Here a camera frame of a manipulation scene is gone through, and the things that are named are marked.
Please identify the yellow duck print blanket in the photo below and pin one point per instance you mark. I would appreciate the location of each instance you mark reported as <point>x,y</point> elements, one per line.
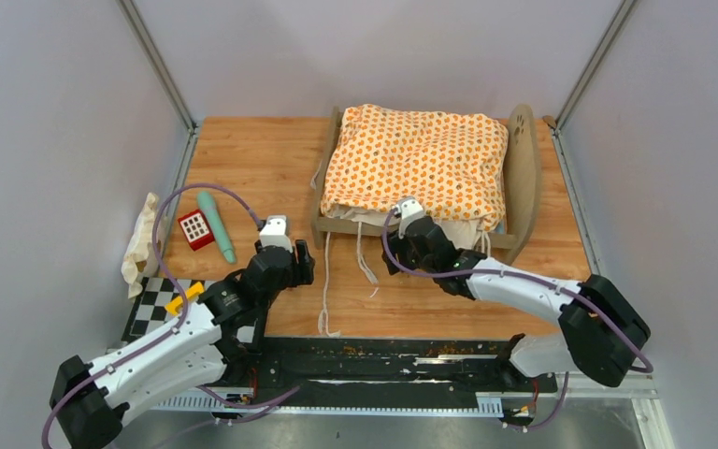
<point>450,163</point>

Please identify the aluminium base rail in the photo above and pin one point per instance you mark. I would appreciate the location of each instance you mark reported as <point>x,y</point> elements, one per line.
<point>392,378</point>

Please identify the white duck pillow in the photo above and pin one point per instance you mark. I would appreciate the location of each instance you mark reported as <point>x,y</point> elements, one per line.
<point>139,260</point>

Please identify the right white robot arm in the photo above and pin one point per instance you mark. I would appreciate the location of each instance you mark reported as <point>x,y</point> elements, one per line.
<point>600,334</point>

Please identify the yellow plastic block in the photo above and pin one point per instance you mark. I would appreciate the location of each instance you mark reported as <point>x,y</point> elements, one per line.
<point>175,306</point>

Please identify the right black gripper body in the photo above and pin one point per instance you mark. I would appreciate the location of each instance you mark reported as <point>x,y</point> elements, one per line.
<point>397,245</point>

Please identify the wooden pet bed frame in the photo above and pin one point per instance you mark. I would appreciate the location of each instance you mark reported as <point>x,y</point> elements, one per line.
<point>521,180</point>

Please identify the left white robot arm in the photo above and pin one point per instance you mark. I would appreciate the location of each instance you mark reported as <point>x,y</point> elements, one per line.
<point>93,401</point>

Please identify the red window toy block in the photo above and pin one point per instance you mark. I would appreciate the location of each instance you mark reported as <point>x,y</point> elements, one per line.
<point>196,230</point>

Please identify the teal cylinder toy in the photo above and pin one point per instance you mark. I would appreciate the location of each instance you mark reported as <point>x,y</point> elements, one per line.
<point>207,204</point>

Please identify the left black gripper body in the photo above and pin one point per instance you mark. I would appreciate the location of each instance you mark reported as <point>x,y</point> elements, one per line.
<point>299,274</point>

